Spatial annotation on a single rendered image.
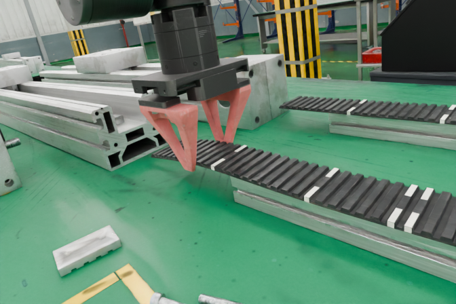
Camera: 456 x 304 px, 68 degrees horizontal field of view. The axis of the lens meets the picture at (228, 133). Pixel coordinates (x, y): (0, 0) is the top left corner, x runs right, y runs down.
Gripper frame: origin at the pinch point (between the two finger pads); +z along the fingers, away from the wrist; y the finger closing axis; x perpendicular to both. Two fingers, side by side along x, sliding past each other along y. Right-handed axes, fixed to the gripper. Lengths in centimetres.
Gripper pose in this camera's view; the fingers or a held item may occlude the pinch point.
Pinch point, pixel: (207, 153)
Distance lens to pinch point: 35.9
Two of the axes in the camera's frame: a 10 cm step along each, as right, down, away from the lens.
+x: 7.1, 1.3, -6.9
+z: 1.5, 9.3, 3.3
